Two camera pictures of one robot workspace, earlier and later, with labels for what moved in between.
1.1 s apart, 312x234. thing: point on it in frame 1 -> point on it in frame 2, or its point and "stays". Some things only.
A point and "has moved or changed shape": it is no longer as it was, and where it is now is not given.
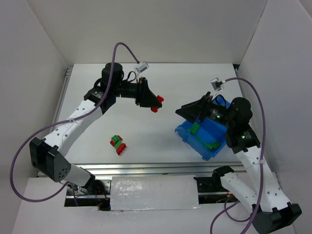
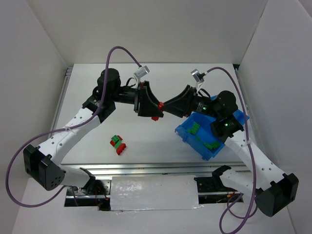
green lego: [194, 128] stays
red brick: [155, 109] has moved or changed shape
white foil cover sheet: [156, 192] stays
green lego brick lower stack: [116, 139] stays
